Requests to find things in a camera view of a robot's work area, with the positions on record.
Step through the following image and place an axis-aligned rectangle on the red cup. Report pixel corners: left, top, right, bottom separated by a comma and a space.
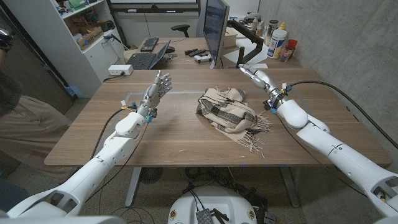
287, 39, 298, 57

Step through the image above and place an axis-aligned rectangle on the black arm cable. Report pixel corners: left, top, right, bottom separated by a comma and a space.
287, 80, 398, 150
90, 106, 138, 160

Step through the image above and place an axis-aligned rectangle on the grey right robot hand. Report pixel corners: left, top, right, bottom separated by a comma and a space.
238, 63, 290, 110

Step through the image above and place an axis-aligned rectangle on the black keyboard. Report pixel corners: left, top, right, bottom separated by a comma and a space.
140, 36, 160, 52

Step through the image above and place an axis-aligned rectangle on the white paper sheet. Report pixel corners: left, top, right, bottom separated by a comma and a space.
222, 37, 271, 65

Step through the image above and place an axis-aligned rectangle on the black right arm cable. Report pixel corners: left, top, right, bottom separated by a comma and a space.
287, 80, 398, 150

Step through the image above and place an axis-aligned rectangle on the dark lid jar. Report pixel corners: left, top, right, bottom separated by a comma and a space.
264, 19, 279, 46

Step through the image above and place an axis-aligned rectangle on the clear glass cup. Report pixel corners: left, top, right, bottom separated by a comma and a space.
279, 46, 294, 63

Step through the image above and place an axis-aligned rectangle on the small floor fan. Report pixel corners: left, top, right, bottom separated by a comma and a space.
139, 167, 164, 185

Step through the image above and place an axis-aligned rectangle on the person in beige trousers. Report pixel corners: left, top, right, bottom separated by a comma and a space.
0, 27, 78, 184

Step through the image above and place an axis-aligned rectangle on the black office chair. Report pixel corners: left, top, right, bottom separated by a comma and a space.
170, 24, 191, 39

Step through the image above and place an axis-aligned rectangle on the white shelf cabinet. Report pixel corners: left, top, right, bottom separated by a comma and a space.
2, 0, 126, 98

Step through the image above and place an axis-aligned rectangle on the white game controller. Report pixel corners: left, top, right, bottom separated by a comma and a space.
193, 53, 213, 64

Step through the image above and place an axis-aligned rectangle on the black computer monitor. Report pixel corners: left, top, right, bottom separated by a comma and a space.
203, 0, 231, 67

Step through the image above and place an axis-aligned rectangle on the white power strip box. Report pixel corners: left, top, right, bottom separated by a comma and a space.
108, 63, 134, 77

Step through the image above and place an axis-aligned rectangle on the black remote controller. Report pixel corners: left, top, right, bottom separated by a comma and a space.
184, 48, 208, 57

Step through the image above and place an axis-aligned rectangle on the wooden back desk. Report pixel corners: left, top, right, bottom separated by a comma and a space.
123, 37, 302, 70

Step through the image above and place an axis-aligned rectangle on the white wipes canister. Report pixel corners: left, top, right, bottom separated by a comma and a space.
267, 29, 288, 60

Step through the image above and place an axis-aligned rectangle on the cardboard box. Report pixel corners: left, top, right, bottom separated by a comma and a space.
223, 27, 238, 49

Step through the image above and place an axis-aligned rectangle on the black laptop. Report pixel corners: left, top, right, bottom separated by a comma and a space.
126, 39, 172, 70

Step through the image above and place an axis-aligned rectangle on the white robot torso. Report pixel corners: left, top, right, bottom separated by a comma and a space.
167, 186, 258, 224

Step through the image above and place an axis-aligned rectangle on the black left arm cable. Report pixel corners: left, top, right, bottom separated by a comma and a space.
90, 106, 138, 160

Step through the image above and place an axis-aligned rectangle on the beige striped fringed scarf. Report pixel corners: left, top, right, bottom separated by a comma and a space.
195, 87, 272, 154

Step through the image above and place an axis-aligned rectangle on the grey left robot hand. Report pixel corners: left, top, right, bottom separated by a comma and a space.
135, 70, 173, 123

